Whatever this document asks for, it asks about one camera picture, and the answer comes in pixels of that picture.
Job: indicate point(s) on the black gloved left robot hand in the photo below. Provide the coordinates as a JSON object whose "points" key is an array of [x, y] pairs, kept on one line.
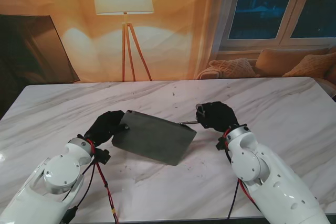
{"points": [[105, 127]]}

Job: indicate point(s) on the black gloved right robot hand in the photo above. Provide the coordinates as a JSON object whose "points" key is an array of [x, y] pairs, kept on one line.
{"points": [[218, 116]]}

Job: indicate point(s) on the grey suede zip pouch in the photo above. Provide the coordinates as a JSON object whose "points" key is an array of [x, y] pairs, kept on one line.
{"points": [[155, 137]]}

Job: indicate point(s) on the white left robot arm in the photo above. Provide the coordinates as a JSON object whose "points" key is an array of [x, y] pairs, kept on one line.
{"points": [[47, 182]]}

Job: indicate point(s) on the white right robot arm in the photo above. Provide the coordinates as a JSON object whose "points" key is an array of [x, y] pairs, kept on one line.
{"points": [[267, 176]]}

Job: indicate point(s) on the printed living room backdrop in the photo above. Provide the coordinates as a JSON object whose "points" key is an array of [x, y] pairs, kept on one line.
{"points": [[170, 37]]}

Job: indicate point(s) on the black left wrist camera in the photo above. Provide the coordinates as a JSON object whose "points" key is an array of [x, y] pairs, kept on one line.
{"points": [[102, 154]]}

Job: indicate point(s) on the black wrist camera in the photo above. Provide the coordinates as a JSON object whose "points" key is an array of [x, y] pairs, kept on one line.
{"points": [[102, 154], [221, 144]]}

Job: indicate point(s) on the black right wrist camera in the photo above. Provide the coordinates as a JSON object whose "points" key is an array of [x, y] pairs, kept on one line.
{"points": [[221, 144]]}

